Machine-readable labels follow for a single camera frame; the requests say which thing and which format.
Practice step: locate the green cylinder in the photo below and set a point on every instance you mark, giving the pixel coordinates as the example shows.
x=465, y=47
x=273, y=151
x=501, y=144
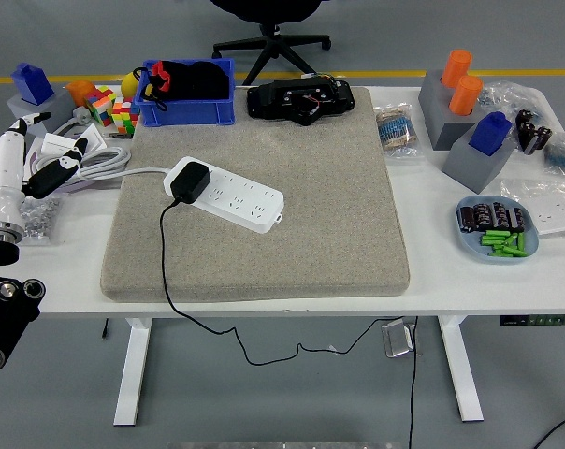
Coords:
x=491, y=241
x=511, y=241
x=496, y=234
x=502, y=249
x=505, y=255
x=521, y=243

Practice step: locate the large dark capacitor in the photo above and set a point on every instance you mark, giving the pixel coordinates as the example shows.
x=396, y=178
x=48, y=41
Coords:
x=541, y=139
x=524, y=127

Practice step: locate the black plug adapter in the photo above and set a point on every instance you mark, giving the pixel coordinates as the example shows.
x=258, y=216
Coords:
x=191, y=180

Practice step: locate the blue plastic bin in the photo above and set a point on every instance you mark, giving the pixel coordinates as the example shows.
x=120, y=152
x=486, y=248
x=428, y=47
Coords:
x=189, y=113

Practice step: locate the tall grey block holder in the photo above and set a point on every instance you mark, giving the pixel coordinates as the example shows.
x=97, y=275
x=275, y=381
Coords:
x=437, y=114

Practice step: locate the metal bracket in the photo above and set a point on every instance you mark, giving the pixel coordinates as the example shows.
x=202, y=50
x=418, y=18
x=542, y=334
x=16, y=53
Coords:
x=397, y=340

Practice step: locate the bag of blue resistors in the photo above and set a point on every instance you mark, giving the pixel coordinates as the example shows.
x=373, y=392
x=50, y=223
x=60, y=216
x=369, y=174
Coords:
x=563, y=155

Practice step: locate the clear flat plastic bag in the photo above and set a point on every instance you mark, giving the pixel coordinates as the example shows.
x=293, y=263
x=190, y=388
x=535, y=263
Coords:
x=523, y=188

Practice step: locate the crumpled clear plastic bag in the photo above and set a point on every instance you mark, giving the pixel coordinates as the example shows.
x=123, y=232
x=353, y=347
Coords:
x=509, y=98

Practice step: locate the small dark flat tool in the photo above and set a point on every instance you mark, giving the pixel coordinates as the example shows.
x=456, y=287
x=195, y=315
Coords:
x=119, y=135

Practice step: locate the orange plastic cylinder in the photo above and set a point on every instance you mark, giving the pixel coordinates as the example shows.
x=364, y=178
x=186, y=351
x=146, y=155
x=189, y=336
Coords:
x=456, y=68
x=466, y=96

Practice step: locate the multicolour puzzle cube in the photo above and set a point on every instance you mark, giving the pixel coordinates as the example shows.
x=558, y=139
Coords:
x=100, y=104
x=125, y=116

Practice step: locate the orange plastic cup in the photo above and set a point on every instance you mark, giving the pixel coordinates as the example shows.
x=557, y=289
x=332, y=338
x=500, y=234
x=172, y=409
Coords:
x=81, y=92

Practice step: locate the white socket panel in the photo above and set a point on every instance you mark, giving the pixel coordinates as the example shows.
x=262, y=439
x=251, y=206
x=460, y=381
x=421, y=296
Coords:
x=554, y=217

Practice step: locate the clear bag of resistors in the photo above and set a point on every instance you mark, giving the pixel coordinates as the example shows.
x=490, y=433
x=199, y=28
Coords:
x=398, y=131

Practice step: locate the dark cylindrical capacitor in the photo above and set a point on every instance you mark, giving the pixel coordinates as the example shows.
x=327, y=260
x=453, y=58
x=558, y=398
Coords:
x=483, y=216
x=500, y=215
x=467, y=220
x=516, y=220

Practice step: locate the clear bag of screws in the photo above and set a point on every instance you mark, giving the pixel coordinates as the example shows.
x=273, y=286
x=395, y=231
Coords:
x=41, y=220

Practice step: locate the white table leg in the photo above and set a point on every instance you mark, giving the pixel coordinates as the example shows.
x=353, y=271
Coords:
x=132, y=374
x=461, y=372

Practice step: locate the black cloth pouch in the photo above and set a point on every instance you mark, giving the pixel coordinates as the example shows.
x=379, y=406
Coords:
x=202, y=83

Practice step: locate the black office chair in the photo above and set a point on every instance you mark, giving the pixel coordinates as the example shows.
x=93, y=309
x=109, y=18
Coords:
x=273, y=42

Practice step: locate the black electronic device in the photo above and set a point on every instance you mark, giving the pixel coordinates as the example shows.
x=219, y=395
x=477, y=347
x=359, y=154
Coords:
x=275, y=99

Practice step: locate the grey-brown mat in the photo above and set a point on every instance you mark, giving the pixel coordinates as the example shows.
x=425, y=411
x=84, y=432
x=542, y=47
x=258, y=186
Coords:
x=282, y=243

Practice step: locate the light blue plate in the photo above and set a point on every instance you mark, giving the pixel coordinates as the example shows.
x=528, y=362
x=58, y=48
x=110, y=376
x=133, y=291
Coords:
x=468, y=244

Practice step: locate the yellow ball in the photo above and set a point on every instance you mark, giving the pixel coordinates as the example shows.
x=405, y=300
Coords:
x=130, y=84

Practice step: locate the blue plastic block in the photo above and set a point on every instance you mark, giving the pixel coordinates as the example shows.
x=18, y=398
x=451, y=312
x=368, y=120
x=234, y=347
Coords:
x=490, y=134
x=32, y=84

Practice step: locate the white wall plate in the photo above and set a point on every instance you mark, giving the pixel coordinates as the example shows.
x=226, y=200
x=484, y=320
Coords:
x=94, y=136

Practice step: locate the white switch box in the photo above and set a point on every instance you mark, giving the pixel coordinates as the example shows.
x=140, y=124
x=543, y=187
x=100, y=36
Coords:
x=58, y=141

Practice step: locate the white power strip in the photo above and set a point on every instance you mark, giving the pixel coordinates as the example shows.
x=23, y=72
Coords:
x=245, y=206

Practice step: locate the grey power plug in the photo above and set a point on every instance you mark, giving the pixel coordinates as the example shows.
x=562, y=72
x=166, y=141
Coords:
x=81, y=114

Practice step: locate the black table control panel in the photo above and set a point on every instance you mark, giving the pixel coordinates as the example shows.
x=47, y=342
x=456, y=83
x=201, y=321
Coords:
x=537, y=320

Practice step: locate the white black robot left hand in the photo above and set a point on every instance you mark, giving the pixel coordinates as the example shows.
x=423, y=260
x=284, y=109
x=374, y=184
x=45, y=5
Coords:
x=4, y=173

